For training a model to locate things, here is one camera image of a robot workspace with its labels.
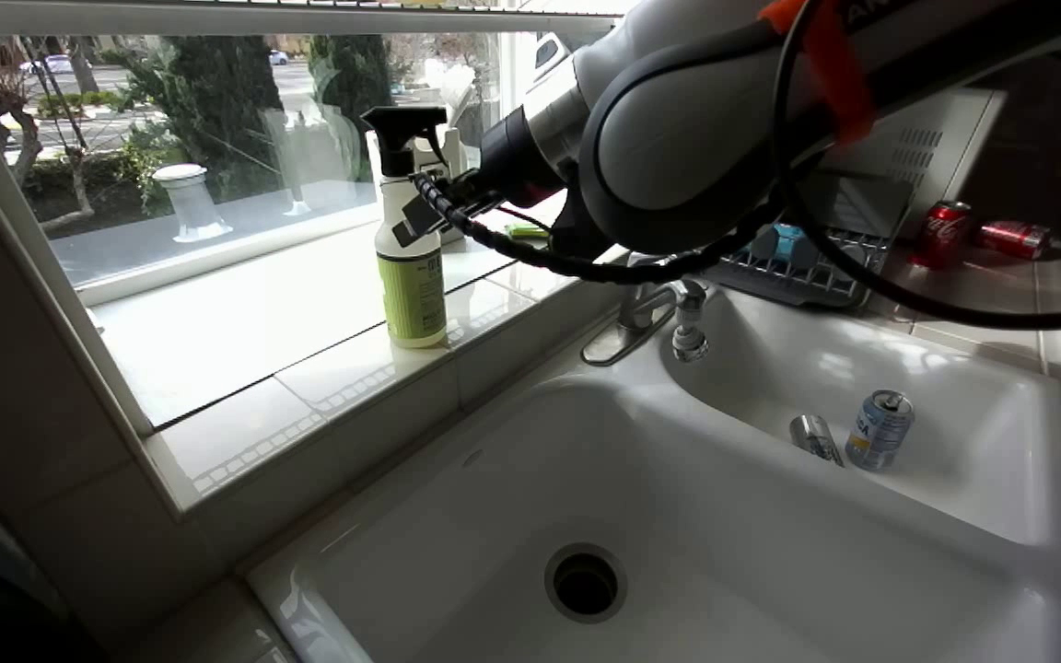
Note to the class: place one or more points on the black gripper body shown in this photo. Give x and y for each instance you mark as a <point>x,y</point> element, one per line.
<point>516,171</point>

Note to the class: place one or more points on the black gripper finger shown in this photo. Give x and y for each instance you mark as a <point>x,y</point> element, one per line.
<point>413,223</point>
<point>451,196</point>

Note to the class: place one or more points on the green label spray bottle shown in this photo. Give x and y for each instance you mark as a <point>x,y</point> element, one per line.
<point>413,299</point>

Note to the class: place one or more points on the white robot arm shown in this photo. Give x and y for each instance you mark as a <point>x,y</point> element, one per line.
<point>678,121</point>

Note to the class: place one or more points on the grey dish rack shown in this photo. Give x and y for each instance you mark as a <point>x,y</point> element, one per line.
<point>800,286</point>

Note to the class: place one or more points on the dark evergreen tree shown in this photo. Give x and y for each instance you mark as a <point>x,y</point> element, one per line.
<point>221,112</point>
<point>359,77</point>

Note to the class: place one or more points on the chrome sink faucet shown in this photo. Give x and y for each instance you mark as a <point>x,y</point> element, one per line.
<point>641,314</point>

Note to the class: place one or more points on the chrome sink sprayer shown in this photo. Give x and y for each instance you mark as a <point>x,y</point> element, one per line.
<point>689,325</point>

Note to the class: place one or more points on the white double basin sink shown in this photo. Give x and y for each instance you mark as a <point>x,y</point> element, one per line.
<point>703,518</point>

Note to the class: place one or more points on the black sink drain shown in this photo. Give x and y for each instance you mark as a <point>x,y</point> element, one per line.
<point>584,584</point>

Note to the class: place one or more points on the chrome metal utensil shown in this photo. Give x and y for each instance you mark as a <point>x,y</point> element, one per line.
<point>817,438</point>

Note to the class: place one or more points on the blue soda can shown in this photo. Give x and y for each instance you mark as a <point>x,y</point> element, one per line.
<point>881,430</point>

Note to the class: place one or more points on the white window frame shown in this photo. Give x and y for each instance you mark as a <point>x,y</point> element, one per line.
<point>250,247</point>

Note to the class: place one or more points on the white garden pedestal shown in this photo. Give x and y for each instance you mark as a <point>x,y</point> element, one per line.
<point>194,205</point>

